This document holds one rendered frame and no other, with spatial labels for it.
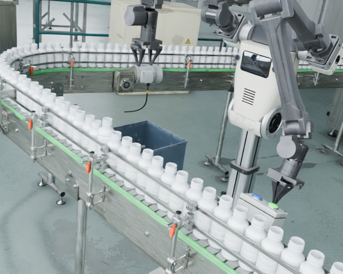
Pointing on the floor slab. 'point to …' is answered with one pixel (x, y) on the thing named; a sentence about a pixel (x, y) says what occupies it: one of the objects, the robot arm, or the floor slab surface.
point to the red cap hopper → (60, 25)
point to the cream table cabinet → (183, 38)
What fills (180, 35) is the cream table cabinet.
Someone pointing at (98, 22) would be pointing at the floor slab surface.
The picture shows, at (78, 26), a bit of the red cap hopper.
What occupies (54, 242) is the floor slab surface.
